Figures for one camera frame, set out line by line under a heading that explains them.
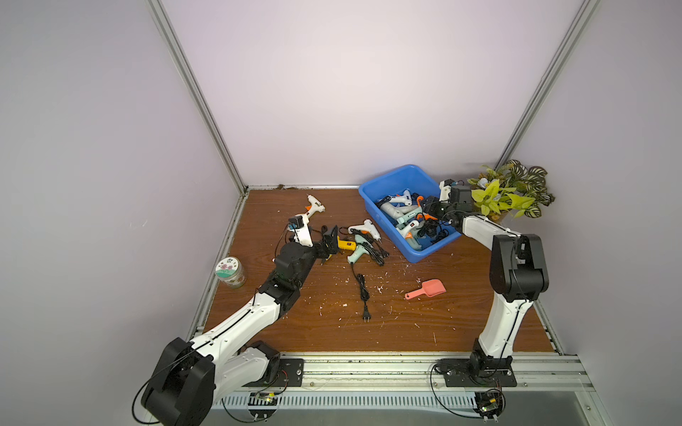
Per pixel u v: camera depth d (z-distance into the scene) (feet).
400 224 3.29
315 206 3.72
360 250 3.19
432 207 2.95
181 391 1.30
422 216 3.30
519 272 1.73
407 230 3.19
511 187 3.09
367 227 3.42
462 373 2.39
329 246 2.33
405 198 3.71
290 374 2.39
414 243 3.18
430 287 2.92
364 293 2.89
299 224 2.20
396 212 3.43
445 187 3.00
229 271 2.82
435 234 3.30
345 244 3.20
